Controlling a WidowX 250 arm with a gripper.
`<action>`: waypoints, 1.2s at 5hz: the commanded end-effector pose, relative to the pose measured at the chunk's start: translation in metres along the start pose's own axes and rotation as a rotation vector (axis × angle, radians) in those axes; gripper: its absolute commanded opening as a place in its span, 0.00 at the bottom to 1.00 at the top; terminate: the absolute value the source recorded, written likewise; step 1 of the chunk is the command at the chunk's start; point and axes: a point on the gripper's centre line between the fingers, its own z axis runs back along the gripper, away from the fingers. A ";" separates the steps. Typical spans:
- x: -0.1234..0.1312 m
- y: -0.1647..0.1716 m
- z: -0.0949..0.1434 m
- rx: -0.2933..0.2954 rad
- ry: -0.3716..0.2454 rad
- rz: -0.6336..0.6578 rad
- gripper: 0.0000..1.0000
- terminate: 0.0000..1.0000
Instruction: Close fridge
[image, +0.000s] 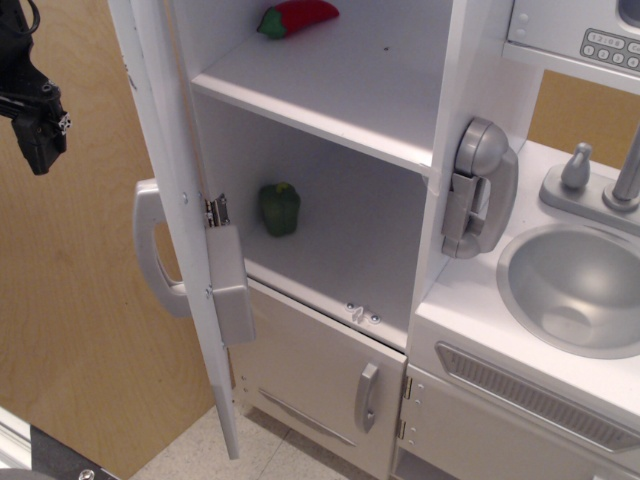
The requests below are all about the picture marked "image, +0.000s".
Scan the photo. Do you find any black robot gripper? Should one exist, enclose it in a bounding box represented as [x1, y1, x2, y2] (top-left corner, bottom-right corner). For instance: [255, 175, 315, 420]
[1, 1, 71, 175]

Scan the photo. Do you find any white toy fridge door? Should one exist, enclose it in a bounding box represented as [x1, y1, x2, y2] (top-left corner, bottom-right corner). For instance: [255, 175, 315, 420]
[109, 1, 240, 459]

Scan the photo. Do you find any white toy fridge cabinet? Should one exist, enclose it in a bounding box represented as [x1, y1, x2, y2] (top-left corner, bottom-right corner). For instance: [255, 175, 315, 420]
[173, 1, 518, 349]

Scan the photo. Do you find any plywood board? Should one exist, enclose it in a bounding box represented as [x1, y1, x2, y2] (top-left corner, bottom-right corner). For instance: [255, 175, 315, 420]
[1, 1, 226, 479]

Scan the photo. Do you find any green plush bell pepper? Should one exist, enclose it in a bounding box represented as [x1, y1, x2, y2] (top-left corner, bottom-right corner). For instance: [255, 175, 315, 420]
[258, 182, 301, 237]

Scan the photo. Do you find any grey ice dispenser panel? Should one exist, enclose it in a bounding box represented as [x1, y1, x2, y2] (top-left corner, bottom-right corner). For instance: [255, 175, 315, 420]
[206, 225, 256, 346]

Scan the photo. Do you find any red plush chili pepper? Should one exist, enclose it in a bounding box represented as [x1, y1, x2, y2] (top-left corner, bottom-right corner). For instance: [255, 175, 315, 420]
[257, 0, 340, 40]

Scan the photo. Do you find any white freezer door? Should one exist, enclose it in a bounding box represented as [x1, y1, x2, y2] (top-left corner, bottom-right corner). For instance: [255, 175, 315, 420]
[230, 282, 406, 479]

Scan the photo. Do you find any grey toy telephone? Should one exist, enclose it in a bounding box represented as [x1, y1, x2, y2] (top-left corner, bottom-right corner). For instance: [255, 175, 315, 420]
[442, 118, 519, 259]

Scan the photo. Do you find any white toy counter unit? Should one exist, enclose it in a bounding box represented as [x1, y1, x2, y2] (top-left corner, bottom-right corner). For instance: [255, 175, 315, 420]
[395, 142, 639, 479]

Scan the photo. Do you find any grey toy faucet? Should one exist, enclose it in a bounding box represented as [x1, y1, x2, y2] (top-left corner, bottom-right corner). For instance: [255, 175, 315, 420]
[539, 135, 639, 236]

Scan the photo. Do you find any grey toy sink basin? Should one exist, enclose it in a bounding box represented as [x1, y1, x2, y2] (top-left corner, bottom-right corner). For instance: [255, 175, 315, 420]
[496, 225, 639, 360]

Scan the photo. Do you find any white toy microwave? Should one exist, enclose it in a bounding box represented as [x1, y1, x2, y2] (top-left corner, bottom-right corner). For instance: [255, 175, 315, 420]
[503, 0, 639, 95]

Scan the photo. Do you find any grey oven vent panel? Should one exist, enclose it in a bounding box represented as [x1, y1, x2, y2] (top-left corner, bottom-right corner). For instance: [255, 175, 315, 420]
[435, 342, 639, 453]

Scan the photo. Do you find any grey fridge door handle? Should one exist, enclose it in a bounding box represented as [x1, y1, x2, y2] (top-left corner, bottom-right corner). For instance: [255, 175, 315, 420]
[132, 178, 191, 318]

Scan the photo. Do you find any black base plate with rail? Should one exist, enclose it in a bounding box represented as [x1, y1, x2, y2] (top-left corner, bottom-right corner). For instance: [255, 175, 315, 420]
[1, 408, 117, 480]

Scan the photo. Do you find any grey freezer door handle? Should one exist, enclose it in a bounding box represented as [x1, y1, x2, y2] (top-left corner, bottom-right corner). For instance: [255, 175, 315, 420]
[354, 363, 379, 433]

